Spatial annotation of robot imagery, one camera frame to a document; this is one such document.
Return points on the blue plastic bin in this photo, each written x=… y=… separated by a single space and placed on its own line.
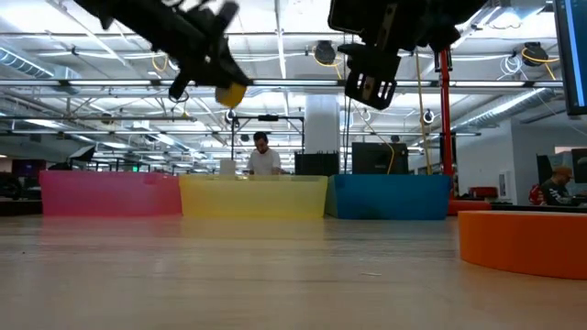
x=385 y=197

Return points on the white building column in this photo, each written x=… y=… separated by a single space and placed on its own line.
x=322 y=124

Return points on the large black equipment case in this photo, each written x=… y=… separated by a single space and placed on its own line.
x=379 y=158

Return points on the orange tape roll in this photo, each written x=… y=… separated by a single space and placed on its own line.
x=527 y=243

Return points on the yellow tape roll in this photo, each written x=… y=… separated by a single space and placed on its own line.
x=231 y=95

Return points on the silver ventilation duct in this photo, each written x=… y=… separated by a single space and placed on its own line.
x=504 y=107

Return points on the person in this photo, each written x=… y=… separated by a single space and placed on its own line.
x=557 y=188
x=263 y=160

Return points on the pink plastic bin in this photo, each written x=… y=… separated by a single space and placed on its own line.
x=110 y=192

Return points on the black background rig frame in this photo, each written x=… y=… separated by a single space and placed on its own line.
x=268 y=117

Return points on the yellow plastic bin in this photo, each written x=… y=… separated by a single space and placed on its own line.
x=252 y=197

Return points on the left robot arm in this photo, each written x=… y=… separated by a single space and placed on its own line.
x=137 y=18

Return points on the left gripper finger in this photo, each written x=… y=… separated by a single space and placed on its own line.
x=224 y=73

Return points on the white cylinder container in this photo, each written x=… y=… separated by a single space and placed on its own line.
x=227 y=167

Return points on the computer monitor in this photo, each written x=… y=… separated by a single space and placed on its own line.
x=573 y=55

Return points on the low black equipment case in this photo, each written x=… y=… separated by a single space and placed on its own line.
x=316 y=163

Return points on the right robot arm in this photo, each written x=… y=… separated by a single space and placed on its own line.
x=449 y=18

